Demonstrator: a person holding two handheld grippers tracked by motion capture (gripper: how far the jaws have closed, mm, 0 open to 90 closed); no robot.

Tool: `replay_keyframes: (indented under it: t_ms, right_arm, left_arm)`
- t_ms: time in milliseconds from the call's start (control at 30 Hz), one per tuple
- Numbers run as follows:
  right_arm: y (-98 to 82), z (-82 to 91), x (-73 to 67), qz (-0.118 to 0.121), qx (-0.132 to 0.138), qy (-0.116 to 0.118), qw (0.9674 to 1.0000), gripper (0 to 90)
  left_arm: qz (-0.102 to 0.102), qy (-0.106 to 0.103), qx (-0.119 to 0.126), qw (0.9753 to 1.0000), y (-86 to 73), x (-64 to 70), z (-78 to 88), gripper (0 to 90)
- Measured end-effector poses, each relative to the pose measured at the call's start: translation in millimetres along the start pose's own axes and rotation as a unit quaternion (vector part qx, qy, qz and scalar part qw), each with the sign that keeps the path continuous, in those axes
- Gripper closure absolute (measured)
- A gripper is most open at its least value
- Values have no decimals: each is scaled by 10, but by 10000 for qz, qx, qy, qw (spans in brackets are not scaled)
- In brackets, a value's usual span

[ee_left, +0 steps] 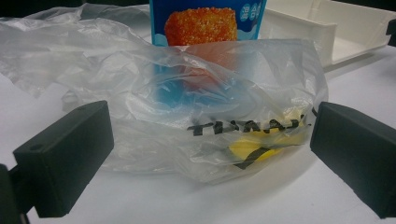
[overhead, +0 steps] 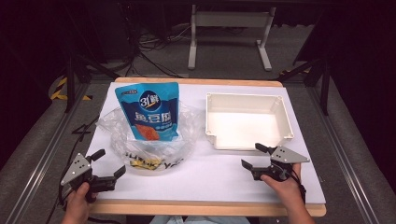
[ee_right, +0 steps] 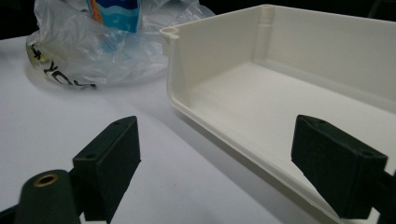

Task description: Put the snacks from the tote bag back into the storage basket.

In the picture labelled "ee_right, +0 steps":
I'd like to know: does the blue wavy-print packet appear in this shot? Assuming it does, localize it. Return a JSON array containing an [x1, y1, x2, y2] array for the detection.
[[85, 0, 143, 34]]

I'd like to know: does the clear plastic bag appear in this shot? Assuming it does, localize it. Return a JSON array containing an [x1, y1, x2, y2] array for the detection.
[[25, 0, 216, 90]]

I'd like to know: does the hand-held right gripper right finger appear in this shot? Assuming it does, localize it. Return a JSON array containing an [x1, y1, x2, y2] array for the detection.
[[290, 114, 389, 220]]

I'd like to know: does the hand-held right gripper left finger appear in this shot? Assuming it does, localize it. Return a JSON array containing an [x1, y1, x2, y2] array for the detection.
[[72, 115, 142, 224]]

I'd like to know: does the white plastic storage bin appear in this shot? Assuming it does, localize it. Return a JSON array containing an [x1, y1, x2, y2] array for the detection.
[[160, 4, 396, 224]]

